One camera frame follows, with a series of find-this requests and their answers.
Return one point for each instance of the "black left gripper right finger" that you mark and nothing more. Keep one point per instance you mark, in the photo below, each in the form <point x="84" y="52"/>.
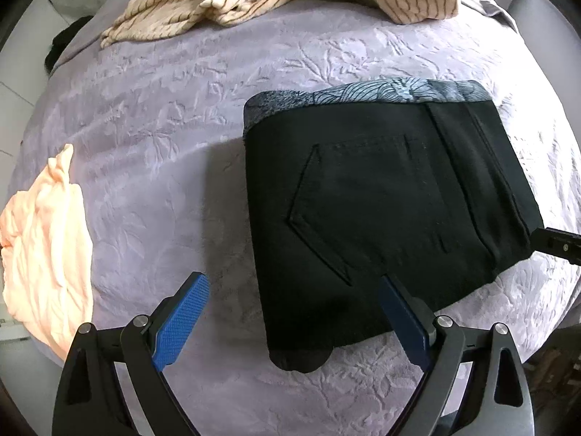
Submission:
<point x="497" y="399"/>

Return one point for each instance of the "grey embossed bed cover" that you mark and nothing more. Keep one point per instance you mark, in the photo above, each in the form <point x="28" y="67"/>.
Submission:
<point x="158" y="152"/>

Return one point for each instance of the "black item beside bed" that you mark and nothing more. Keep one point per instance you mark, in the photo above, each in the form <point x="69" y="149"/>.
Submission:
<point x="61" y="41"/>

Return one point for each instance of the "black pants with patterned lining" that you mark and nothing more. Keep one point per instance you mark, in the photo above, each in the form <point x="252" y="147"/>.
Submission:
<point x="404" y="177"/>

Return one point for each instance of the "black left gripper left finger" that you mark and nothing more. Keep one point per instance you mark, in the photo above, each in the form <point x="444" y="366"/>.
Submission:
<point x="90" y="400"/>

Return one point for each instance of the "peach orange garment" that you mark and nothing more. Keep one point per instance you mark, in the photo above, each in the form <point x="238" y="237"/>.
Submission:
<point x="47" y="254"/>

